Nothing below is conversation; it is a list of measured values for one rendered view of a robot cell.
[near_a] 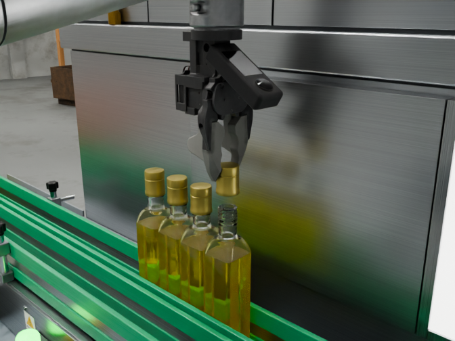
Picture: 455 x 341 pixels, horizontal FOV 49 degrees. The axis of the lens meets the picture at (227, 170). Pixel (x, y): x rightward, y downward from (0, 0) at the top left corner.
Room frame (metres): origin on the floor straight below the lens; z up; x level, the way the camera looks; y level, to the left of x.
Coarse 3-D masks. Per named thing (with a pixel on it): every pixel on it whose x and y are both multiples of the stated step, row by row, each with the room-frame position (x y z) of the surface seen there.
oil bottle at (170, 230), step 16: (160, 224) 0.78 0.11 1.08; (176, 224) 0.76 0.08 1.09; (192, 224) 0.77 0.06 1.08; (160, 240) 0.77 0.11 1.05; (176, 240) 0.75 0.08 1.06; (160, 256) 0.77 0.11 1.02; (176, 256) 0.75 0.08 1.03; (160, 272) 0.77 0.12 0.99; (176, 272) 0.75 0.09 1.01; (176, 288) 0.75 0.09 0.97
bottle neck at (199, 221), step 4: (196, 216) 0.73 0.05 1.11; (200, 216) 0.73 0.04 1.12; (204, 216) 0.73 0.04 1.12; (208, 216) 0.73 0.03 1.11; (196, 220) 0.73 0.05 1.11; (200, 220) 0.73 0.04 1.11; (204, 220) 0.73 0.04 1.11; (208, 220) 0.73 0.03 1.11; (196, 224) 0.73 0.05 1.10; (200, 224) 0.73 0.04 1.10; (204, 224) 0.73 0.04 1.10; (208, 224) 0.73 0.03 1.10; (200, 228) 0.73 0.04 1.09; (204, 228) 0.73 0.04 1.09
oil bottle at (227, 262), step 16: (224, 240) 0.69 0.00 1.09; (240, 240) 0.69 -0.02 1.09; (208, 256) 0.69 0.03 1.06; (224, 256) 0.67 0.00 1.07; (240, 256) 0.68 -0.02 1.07; (208, 272) 0.69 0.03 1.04; (224, 272) 0.67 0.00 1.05; (240, 272) 0.68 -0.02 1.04; (208, 288) 0.69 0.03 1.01; (224, 288) 0.67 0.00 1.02; (240, 288) 0.68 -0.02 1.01; (208, 304) 0.69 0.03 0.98; (224, 304) 0.67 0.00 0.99; (240, 304) 0.68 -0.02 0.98; (224, 320) 0.67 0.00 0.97; (240, 320) 0.68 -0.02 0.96
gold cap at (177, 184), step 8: (176, 176) 0.79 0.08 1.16; (184, 176) 0.79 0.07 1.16; (168, 184) 0.77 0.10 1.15; (176, 184) 0.76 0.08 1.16; (184, 184) 0.77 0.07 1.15; (168, 192) 0.77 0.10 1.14; (176, 192) 0.76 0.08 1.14; (184, 192) 0.77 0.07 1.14; (168, 200) 0.77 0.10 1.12; (176, 200) 0.76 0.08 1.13; (184, 200) 0.77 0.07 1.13
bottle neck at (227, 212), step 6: (222, 204) 0.71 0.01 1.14; (228, 204) 0.71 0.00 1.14; (222, 210) 0.69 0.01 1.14; (228, 210) 0.69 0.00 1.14; (234, 210) 0.69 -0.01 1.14; (222, 216) 0.69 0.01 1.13; (228, 216) 0.69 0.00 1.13; (234, 216) 0.69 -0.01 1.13; (222, 222) 0.69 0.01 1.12; (228, 222) 0.69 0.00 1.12; (234, 222) 0.69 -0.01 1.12; (222, 228) 0.69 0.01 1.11; (228, 228) 0.69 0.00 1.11; (234, 228) 0.69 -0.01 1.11; (222, 234) 0.69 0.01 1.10; (228, 234) 0.69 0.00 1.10; (234, 234) 0.69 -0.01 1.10
